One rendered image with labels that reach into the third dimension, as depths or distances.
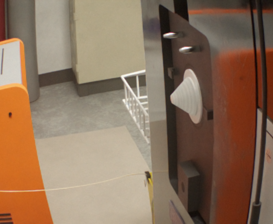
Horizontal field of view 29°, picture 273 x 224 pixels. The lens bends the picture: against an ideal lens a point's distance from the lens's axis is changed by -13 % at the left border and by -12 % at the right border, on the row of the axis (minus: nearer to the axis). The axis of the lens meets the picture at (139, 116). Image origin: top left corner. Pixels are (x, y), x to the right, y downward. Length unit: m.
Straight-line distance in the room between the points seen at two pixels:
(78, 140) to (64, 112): 2.02
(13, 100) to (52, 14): 3.13
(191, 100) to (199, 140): 0.05
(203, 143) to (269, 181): 0.22
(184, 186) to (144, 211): 0.65
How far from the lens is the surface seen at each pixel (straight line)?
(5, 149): 1.03
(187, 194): 0.71
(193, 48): 0.62
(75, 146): 1.69
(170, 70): 0.72
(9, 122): 1.00
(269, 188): 0.46
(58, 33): 4.14
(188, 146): 0.73
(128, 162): 1.58
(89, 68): 3.86
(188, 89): 0.66
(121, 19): 3.81
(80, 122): 3.57
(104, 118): 3.60
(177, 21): 0.69
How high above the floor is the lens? 1.46
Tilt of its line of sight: 24 degrees down
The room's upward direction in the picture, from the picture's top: 4 degrees counter-clockwise
